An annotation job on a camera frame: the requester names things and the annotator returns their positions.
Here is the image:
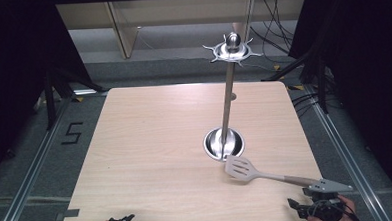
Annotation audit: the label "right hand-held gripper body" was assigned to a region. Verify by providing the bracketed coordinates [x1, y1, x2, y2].
[295, 177, 356, 221]

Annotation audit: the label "grey slotted spatula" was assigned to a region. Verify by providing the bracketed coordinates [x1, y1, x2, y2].
[223, 150, 319, 191]

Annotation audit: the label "metal utensil stand with hooks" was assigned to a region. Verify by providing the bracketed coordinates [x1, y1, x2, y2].
[198, 30, 269, 164]

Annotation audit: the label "person's right hand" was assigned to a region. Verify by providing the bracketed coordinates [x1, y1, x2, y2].
[306, 194, 358, 221]

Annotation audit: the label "black tape strip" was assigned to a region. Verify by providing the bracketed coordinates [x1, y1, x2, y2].
[55, 208, 81, 221]

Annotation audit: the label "black tripod stand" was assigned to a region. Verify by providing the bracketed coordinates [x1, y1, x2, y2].
[42, 64, 110, 132]
[260, 47, 330, 118]

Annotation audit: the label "black curtain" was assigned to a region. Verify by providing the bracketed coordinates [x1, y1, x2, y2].
[0, 0, 100, 182]
[284, 0, 392, 205]

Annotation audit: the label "light wooden cabinet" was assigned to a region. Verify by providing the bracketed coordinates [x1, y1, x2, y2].
[54, 0, 310, 64]

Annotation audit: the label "metal floor rail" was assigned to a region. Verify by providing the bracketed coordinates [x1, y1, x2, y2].
[0, 88, 117, 221]
[303, 81, 392, 221]

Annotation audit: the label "black floor cables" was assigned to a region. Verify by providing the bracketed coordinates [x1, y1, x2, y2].
[290, 90, 332, 118]

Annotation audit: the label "bundle of black hanging cables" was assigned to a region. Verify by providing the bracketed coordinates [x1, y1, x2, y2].
[248, 0, 300, 58]

